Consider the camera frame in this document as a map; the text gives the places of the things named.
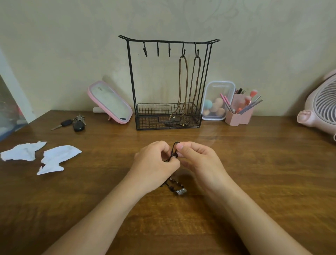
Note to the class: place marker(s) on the pink framed table mirror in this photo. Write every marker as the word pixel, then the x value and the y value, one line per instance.
pixel 109 102

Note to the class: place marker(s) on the black headed car key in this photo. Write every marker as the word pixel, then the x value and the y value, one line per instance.
pixel 66 122

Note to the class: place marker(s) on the small peach makeup sponge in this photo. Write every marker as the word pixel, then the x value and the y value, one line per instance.
pixel 206 112

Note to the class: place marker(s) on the pink makeup brush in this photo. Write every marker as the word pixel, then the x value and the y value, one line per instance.
pixel 247 99

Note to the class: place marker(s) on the person's right hand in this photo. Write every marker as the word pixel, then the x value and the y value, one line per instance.
pixel 210 170

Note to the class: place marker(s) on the white crumpled paper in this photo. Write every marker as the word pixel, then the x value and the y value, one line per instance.
pixel 59 155
pixel 22 152

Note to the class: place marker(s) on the person's right forearm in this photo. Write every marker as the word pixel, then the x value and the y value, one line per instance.
pixel 262 228

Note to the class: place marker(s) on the coral tipped makeup brush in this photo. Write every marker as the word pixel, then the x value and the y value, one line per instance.
pixel 253 93

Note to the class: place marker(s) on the pink pig shaped desk fan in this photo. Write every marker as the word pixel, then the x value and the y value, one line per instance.
pixel 317 114

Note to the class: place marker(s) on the pink pen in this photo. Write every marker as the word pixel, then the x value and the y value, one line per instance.
pixel 223 98
pixel 227 102

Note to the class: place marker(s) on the teal makeup sponge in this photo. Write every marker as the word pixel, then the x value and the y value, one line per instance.
pixel 208 103

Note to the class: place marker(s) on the dark cosmetic pencils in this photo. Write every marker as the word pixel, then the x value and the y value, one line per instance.
pixel 240 91

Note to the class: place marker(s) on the grey purple pencil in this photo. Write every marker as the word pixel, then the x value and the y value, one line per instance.
pixel 249 107

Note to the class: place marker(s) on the pink brush holder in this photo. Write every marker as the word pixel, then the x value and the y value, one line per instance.
pixel 237 120

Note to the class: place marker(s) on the person's left hand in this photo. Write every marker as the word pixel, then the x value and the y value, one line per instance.
pixel 152 170

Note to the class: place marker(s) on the silver key bunch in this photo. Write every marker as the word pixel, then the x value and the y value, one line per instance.
pixel 80 118

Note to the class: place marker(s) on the person's left forearm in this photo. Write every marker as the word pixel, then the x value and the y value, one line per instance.
pixel 92 226

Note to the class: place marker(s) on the black oval key fob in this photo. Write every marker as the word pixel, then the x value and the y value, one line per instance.
pixel 78 126

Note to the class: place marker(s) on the clear plastic container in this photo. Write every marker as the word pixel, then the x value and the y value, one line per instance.
pixel 218 88

